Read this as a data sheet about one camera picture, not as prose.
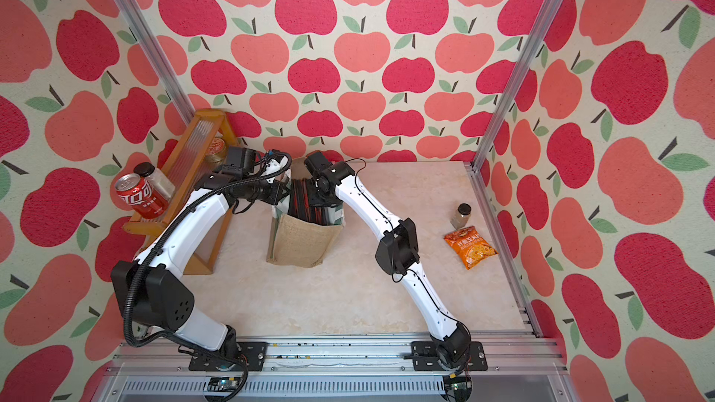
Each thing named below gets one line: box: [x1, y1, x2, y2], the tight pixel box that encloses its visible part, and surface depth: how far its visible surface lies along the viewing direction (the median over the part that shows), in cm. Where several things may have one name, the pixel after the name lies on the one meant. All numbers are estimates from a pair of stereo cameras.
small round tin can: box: [204, 136, 227, 167], surface depth 103 cm
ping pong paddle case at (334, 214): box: [326, 203, 344, 227], surface depth 85 cm
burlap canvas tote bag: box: [267, 176, 346, 268], surface depth 81 cm
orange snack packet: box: [443, 225, 499, 271], surface depth 93 cm
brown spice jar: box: [449, 202, 473, 230], surface depth 97 cm
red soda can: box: [114, 173, 169, 219], surface depth 65 cm
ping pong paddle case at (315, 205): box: [306, 179, 324, 226], surface depth 86 cm
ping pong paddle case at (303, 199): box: [296, 178, 310, 223], surface depth 90 cm
